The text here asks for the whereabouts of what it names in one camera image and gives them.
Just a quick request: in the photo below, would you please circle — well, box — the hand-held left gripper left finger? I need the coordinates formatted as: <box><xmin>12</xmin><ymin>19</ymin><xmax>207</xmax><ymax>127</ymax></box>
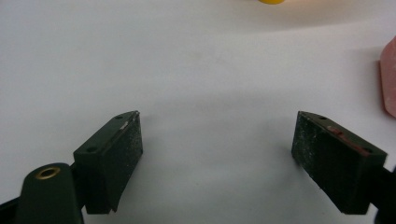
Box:
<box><xmin>73</xmin><ymin>110</ymin><xmax>144</xmax><ymax>216</ymax></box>

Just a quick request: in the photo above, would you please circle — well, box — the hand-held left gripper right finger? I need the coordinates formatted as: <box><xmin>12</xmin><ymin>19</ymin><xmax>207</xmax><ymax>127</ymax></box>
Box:
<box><xmin>290</xmin><ymin>110</ymin><xmax>389</xmax><ymax>216</ymax></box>

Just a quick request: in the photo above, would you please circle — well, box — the pink translucent object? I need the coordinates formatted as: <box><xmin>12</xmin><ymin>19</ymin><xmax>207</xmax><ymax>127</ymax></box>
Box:
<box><xmin>378</xmin><ymin>35</ymin><xmax>396</xmax><ymax>119</ymax></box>

